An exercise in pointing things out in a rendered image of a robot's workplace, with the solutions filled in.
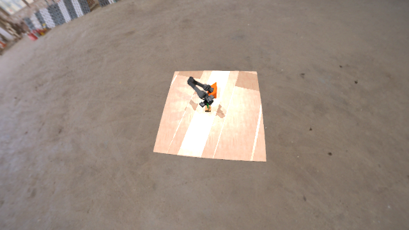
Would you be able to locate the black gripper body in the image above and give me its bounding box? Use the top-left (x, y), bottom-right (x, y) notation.
top-left (199, 95), bottom-right (215, 107)

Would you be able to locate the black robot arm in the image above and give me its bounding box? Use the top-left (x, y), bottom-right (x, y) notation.
top-left (187, 76), bottom-right (214, 105)

